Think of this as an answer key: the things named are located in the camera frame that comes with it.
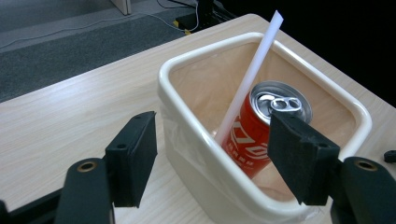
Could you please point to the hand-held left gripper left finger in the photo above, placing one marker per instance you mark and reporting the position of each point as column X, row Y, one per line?
column 132, row 161

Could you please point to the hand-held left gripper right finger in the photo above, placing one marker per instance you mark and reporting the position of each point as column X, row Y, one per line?
column 299, row 158

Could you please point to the red soda can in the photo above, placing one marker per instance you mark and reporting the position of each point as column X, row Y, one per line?
column 249, row 140

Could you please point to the white plastic trash bin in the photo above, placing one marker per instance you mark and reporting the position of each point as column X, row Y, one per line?
column 199, row 174

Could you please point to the white plastic straw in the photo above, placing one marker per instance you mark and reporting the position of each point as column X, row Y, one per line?
column 249, row 81

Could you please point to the small black object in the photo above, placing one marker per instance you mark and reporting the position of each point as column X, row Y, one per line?
column 390, row 156

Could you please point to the white furniture leg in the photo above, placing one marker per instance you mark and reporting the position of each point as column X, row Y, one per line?
column 122, row 6

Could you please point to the black stand base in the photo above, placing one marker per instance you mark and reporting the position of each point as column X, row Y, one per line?
column 205, row 14

